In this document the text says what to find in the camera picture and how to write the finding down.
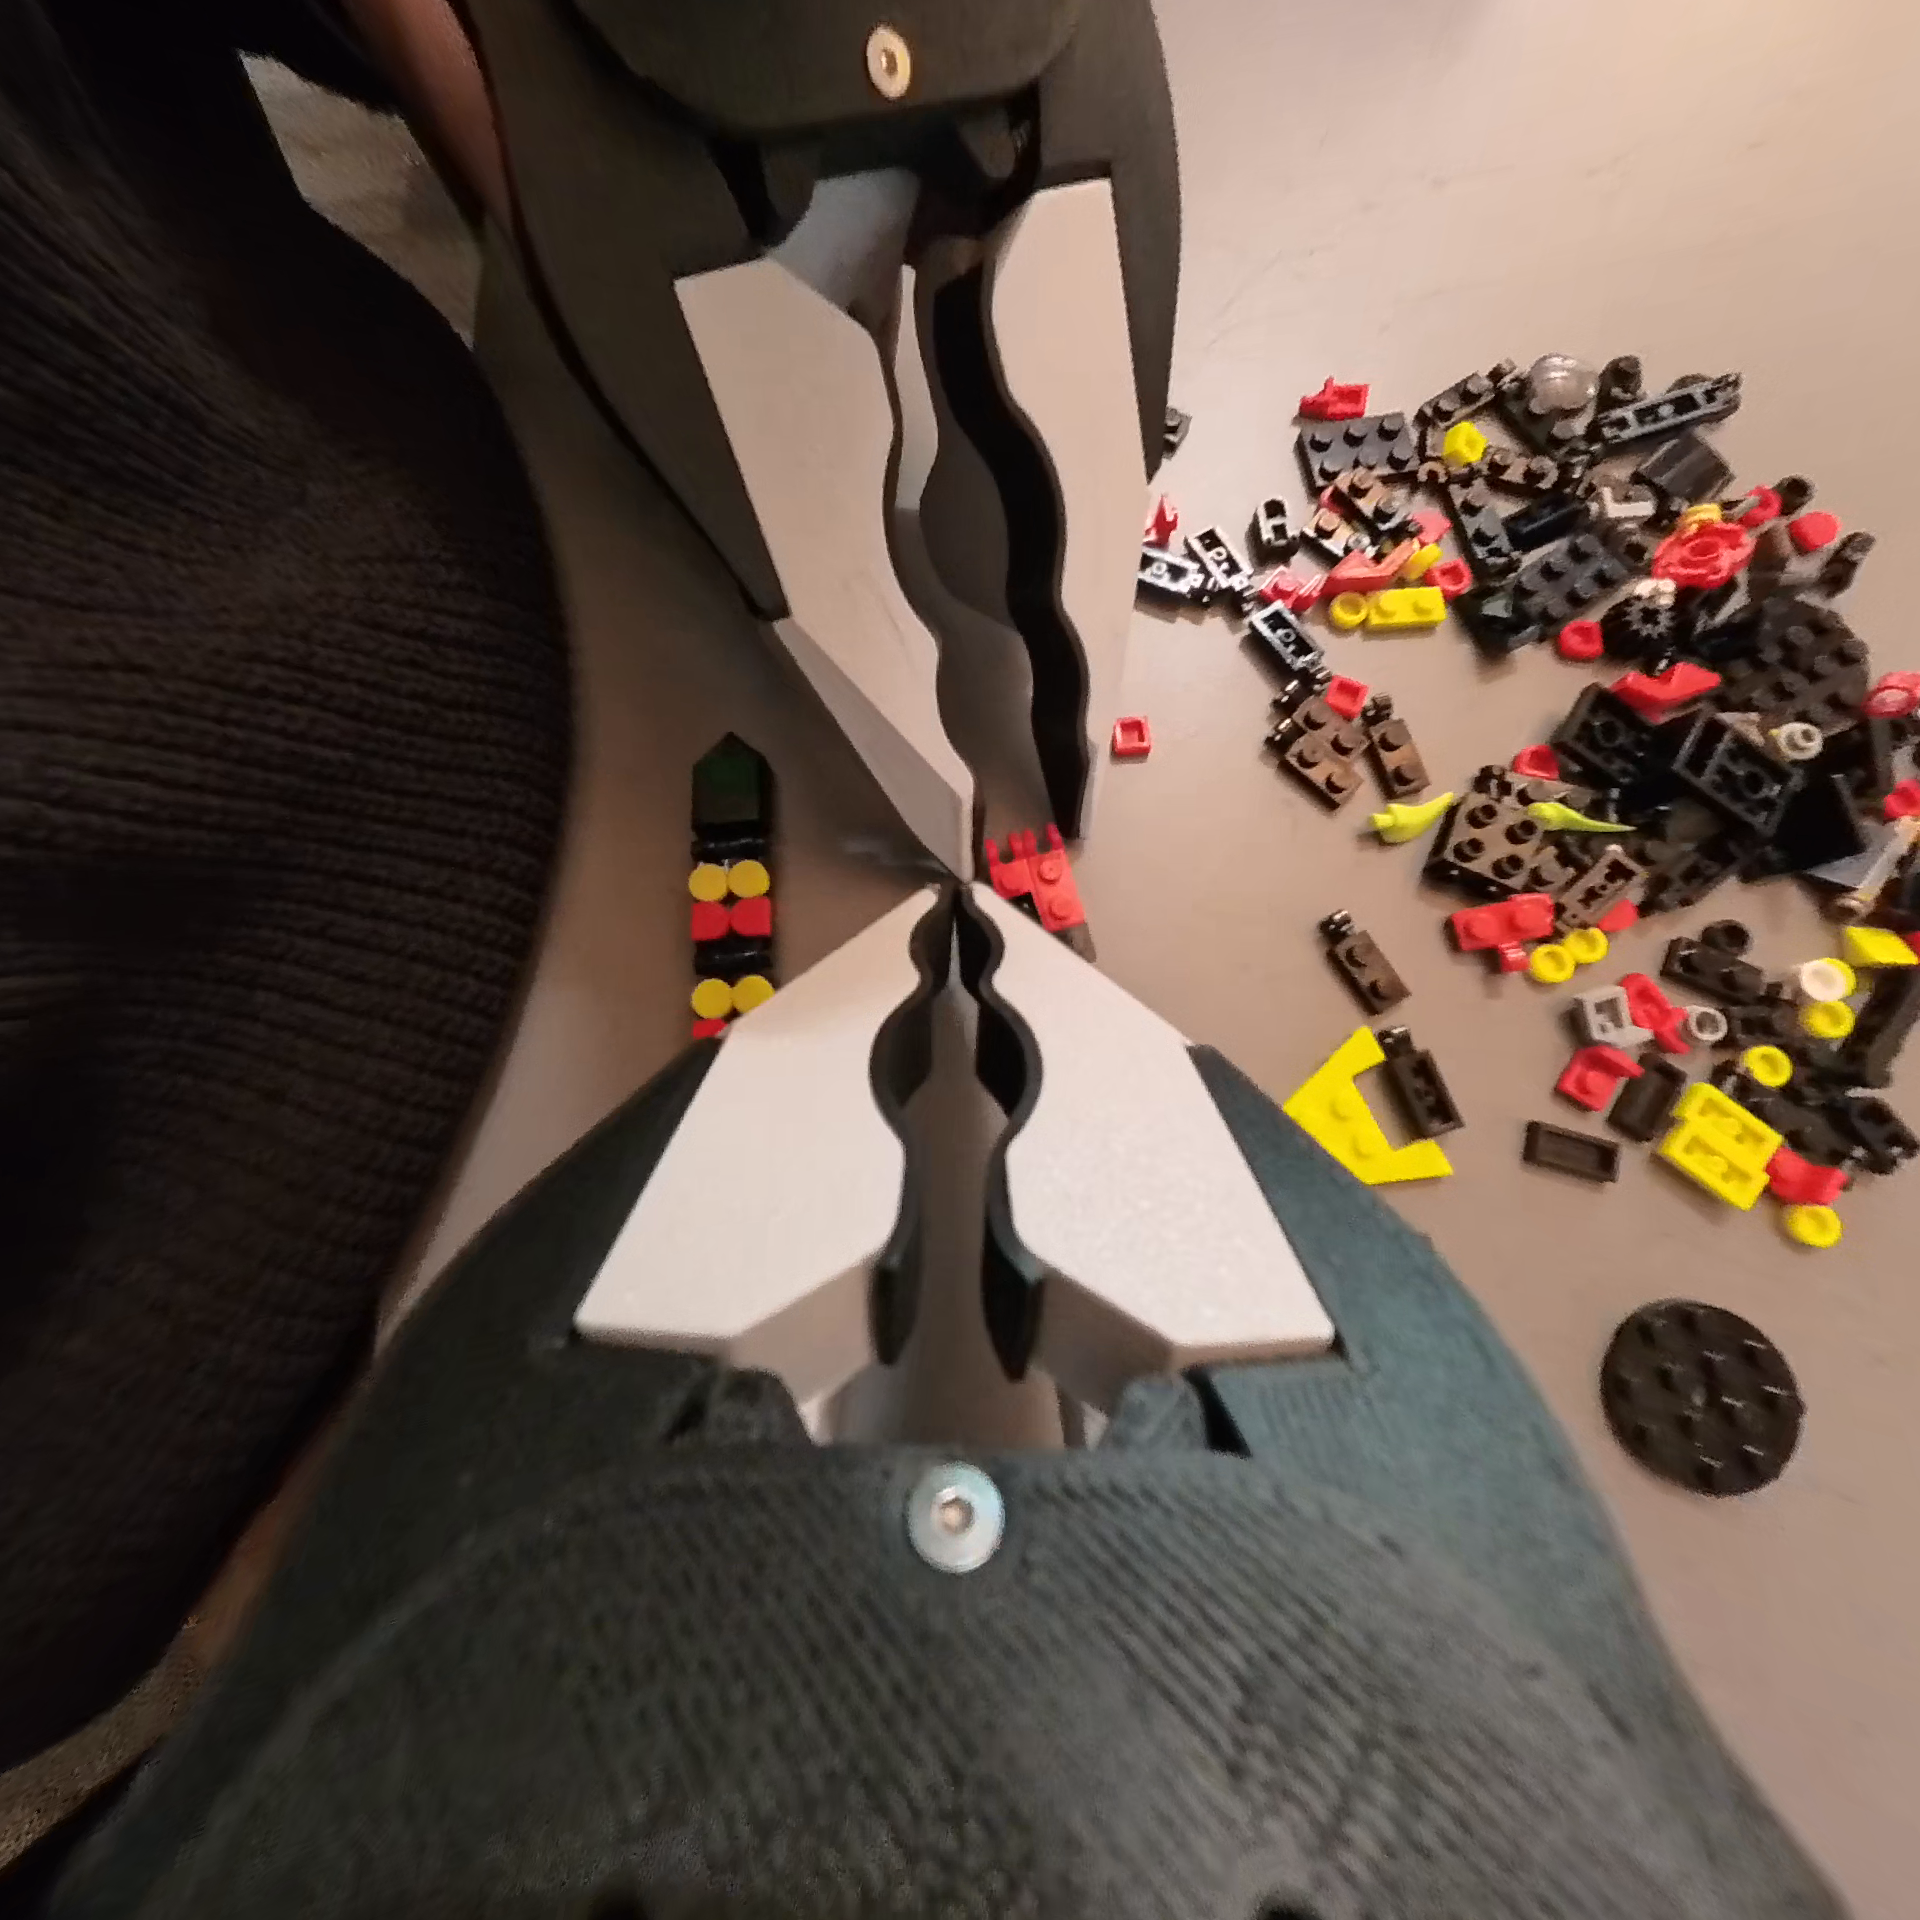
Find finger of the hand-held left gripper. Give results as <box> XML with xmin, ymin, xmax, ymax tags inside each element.
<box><xmin>675</xmin><ymin>163</ymin><xmax>984</xmax><ymax>884</ymax></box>
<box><xmin>907</xmin><ymin>177</ymin><xmax>1150</xmax><ymax>841</ymax></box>

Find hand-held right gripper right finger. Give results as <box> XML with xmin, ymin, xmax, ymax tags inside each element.
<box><xmin>958</xmin><ymin>882</ymin><xmax>1340</xmax><ymax>1443</ymax></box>

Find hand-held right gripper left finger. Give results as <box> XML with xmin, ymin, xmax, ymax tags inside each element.
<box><xmin>575</xmin><ymin>882</ymin><xmax>966</xmax><ymax>1443</ymax></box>

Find black lego clip plate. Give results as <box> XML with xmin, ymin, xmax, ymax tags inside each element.
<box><xmin>1321</xmin><ymin>910</ymin><xmax>1412</xmax><ymax>1011</ymax></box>
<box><xmin>1376</xmin><ymin>1025</ymin><xmax>1464</xmax><ymax>1134</ymax></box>

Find red and black lego assembly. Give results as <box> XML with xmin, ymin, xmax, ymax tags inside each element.
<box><xmin>981</xmin><ymin>822</ymin><xmax>1099</xmax><ymax>960</ymax></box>

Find yellow wedge lego plate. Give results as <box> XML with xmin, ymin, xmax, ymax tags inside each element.
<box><xmin>1282</xmin><ymin>1025</ymin><xmax>1453</xmax><ymax>1188</ymax></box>

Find striped black yellow red lego assembly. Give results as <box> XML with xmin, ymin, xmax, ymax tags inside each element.
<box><xmin>686</xmin><ymin>733</ymin><xmax>781</xmax><ymax>1040</ymax></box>

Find small black round lego plate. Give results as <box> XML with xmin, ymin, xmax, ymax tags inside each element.
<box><xmin>1599</xmin><ymin>1298</ymin><xmax>1806</xmax><ymax>1497</ymax></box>

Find pile of loose lego pieces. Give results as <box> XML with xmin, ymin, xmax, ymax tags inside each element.
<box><xmin>1131</xmin><ymin>353</ymin><xmax>1920</xmax><ymax>1251</ymax></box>

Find large black round lego plate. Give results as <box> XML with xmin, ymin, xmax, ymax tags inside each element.
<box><xmin>1709</xmin><ymin>600</ymin><xmax>1874</xmax><ymax>736</ymax></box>

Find person's dark knit sweater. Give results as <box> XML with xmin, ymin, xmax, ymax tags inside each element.
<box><xmin>0</xmin><ymin>0</ymin><xmax>575</xmax><ymax>1778</ymax></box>

